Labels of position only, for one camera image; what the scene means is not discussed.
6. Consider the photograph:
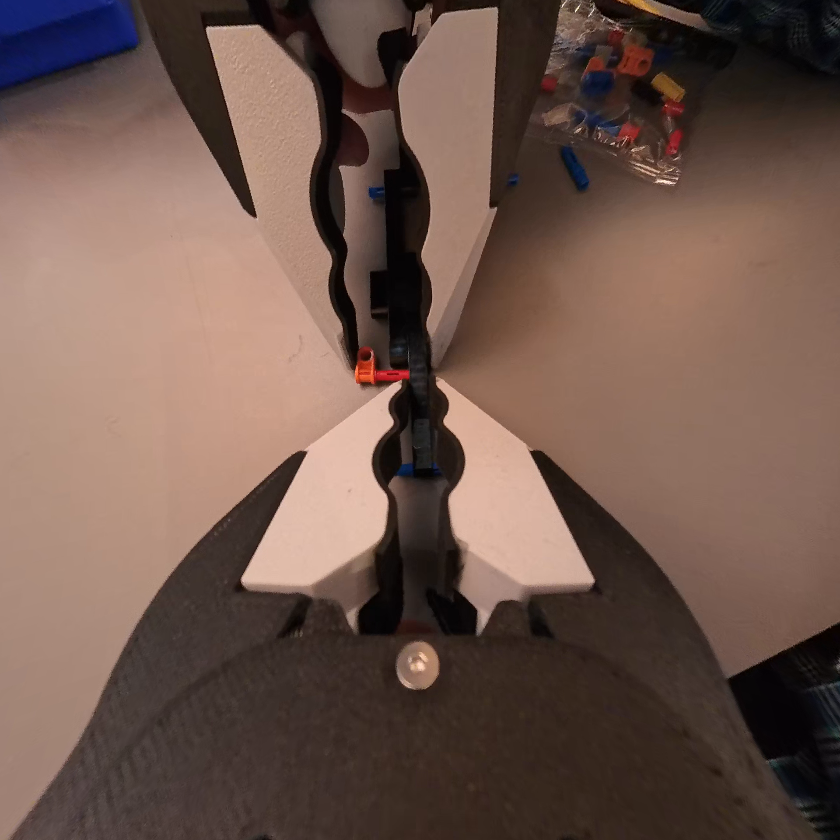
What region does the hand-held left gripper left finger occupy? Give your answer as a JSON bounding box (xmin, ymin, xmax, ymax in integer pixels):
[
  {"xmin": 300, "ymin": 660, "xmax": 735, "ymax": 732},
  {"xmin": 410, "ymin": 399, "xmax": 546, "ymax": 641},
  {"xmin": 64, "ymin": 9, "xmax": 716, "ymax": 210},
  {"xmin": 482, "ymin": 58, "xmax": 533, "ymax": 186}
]
[{"xmin": 240, "ymin": 382, "xmax": 406, "ymax": 635}]

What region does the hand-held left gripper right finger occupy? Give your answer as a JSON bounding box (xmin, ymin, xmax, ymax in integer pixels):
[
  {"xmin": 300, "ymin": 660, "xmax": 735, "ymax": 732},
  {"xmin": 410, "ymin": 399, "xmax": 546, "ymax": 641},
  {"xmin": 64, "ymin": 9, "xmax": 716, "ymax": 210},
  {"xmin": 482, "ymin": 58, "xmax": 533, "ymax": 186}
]
[{"xmin": 425, "ymin": 379, "xmax": 597, "ymax": 635}]

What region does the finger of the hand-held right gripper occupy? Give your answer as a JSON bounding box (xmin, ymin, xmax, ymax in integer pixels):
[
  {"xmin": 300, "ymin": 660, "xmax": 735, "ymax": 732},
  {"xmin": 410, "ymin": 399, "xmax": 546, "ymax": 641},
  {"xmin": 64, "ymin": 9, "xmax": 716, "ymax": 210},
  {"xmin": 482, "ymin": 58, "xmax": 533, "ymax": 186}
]
[
  {"xmin": 395, "ymin": 7, "xmax": 505, "ymax": 365},
  {"xmin": 205, "ymin": 24, "xmax": 361, "ymax": 364}
]

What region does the long black toy beam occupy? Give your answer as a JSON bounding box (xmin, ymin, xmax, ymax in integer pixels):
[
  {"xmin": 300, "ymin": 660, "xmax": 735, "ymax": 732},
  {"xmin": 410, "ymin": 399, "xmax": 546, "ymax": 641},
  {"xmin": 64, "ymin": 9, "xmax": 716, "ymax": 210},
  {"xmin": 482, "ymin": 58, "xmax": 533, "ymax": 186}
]
[{"xmin": 384, "ymin": 169, "xmax": 439, "ymax": 479}]

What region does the person's right hand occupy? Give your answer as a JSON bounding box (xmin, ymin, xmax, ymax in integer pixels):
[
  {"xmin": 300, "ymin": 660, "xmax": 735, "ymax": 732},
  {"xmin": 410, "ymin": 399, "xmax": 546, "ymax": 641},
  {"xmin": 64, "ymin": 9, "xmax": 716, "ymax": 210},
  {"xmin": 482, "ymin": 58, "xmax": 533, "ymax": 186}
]
[{"xmin": 340, "ymin": 82, "xmax": 396, "ymax": 166}]

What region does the clear bag of toy parts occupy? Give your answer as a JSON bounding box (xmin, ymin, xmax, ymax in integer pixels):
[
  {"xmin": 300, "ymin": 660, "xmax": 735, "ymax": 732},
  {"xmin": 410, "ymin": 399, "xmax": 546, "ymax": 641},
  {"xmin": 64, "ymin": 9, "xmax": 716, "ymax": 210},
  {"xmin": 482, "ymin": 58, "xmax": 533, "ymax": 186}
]
[{"xmin": 535, "ymin": 0, "xmax": 706, "ymax": 193}]

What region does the blue plastic bin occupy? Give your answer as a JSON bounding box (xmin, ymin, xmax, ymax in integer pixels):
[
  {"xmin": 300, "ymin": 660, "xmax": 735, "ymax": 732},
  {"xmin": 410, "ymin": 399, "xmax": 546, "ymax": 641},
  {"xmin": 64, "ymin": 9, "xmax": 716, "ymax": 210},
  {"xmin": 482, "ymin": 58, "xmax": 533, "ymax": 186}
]
[{"xmin": 0, "ymin": 0, "xmax": 140, "ymax": 90}]

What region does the person's plaid clothing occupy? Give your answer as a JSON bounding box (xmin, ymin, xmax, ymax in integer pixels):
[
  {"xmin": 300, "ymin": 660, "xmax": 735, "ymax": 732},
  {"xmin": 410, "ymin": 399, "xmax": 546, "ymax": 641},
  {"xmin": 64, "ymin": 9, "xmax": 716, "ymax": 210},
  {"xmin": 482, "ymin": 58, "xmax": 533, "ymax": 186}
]
[{"xmin": 725, "ymin": 626, "xmax": 840, "ymax": 840}]

